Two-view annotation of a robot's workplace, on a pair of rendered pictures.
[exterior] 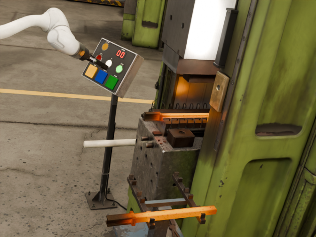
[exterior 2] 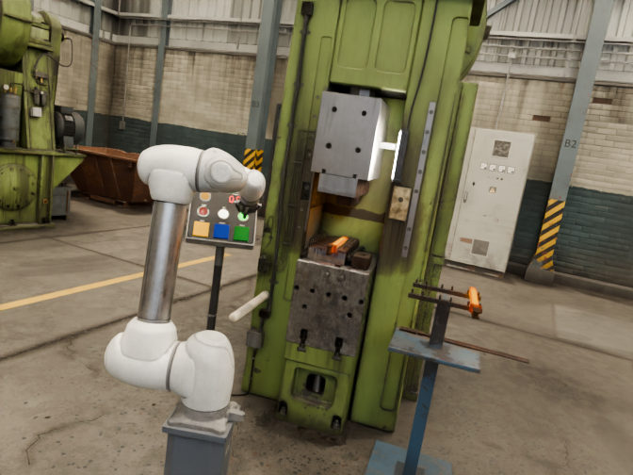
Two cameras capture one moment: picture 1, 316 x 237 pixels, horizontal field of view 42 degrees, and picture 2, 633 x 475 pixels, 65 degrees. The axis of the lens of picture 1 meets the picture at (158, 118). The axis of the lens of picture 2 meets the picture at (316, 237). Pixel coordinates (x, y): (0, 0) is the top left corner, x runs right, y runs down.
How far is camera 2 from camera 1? 2.13 m
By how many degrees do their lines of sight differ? 51
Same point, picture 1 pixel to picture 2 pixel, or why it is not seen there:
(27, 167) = (63, 419)
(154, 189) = (358, 319)
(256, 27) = (438, 141)
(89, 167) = not seen: hidden behind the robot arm
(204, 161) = (388, 273)
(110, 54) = (219, 203)
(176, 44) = (348, 170)
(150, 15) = not seen: outside the picture
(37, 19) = not seen: hidden behind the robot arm
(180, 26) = (352, 151)
